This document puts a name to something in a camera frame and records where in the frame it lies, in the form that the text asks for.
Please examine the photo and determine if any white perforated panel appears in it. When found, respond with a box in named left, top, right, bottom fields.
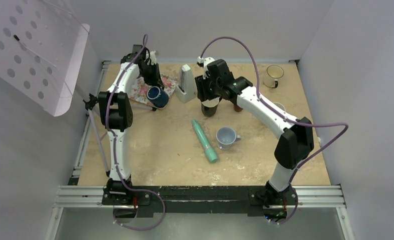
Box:
left=0, top=0, right=90, bottom=117

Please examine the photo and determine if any light green mug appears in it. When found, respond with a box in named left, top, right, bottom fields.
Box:
left=274, top=102, right=286, bottom=111

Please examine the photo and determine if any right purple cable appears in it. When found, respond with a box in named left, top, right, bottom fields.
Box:
left=200, top=36, right=349, bottom=186

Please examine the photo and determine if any white wedge-shaped device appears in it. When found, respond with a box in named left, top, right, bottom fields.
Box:
left=175, top=64, right=197, bottom=104

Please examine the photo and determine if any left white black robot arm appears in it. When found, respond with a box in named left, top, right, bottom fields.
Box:
left=98, top=44, right=169, bottom=205

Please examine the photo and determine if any brown striped mug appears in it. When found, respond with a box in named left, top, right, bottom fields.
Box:
left=233, top=104, right=243, bottom=113

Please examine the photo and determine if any white upside-down mug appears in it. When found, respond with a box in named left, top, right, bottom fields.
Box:
left=216, top=126, right=242, bottom=150

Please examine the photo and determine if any beige mug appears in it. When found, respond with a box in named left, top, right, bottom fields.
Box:
left=263, top=65, right=284, bottom=89

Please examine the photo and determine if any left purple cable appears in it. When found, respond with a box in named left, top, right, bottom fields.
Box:
left=104, top=33, right=167, bottom=233

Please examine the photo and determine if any dark blue mug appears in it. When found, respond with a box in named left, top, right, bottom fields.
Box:
left=147, top=86, right=169, bottom=109

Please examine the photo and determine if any teal cylindrical tube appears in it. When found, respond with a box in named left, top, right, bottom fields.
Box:
left=191, top=119, right=218, bottom=163

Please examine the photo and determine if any black mug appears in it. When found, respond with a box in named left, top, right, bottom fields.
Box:
left=201, top=98, right=220, bottom=118

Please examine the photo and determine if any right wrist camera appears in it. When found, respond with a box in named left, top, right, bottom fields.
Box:
left=197, top=56, right=215, bottom=79

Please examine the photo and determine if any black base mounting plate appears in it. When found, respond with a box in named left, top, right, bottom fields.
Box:
left=102, top=185, right=297, bottom=219

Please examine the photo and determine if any purple cable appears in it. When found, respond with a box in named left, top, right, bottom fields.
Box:
left=200, top=36, right=349, bottom=186
left=104, top=33, right=167, bottom=233

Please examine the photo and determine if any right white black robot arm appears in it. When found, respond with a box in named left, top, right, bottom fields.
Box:
left=195, top=57, right=314, bottom=204

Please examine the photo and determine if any aluminium frame rail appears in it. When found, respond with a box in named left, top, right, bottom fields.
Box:
left=52, top=185, right=355, bottom=240

